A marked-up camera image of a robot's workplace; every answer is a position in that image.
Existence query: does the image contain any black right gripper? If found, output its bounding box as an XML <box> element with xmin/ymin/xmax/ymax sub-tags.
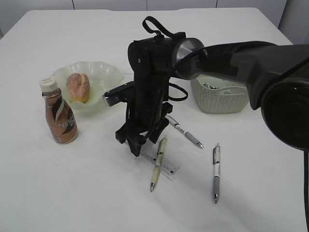
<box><xmin>115</xmin><ymin>102</ymin><xmax>173</xmax><ymax>157</ymax></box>

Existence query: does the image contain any clear plastic ruler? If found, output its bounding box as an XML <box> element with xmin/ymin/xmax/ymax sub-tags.
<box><xmin>140</xmin><ymin>145</ymin><xmax>179</xmax><ymax>180</ymax></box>

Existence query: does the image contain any light blue white pen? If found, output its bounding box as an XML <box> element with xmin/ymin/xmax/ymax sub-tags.
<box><xmin>165</xmin><ymin>115</ymin><xmax>204</xmax><ymax>149</ymax></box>

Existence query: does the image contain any brown Nescafe coffee bottle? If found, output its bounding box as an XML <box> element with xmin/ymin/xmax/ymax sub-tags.
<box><xmin>40</xmin><ymin>78</ymin><xmax>78</xmax><ymax>144</ymax></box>

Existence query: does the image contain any grey white pen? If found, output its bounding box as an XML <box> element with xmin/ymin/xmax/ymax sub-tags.
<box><xmin>212</xmin><ymin>143</ymin><xmax>221</xmax><ymax>204</ymax></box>

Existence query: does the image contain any sugared bread roll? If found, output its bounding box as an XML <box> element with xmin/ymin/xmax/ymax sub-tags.
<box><xmin>66</xmin><ymin>73</ymin><xmax>90</xmax><ymax>103</ymax></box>

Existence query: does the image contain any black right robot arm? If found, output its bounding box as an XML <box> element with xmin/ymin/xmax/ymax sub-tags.
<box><xmin>105</xmin><ymin>35</ymin><xmax>309</xmax><ymax>156</ymax></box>

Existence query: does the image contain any cream yellow-green pen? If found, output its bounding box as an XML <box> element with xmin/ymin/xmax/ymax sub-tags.
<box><xmin>150</xmin><ymin>136</ymin><xmax>168</xmax><ymax>192</ymax></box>

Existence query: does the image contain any pale green wavy glass plate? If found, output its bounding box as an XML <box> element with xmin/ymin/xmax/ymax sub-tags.
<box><xmin>50</xmin><ymin>61</ymin><xmax>124</xmax><ymax>116</ymax></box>

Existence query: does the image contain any pale green plastic basket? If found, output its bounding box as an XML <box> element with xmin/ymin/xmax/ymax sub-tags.
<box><xmin>191</xmin><ymin>75</ymin><xmax>249</xmax><ymax>114</ymax></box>

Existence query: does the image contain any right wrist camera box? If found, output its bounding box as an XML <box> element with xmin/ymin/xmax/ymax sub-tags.
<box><xmin>102</xmin><ymin>81</ymin><xmax>134</xmax><ymax>106</ymax></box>

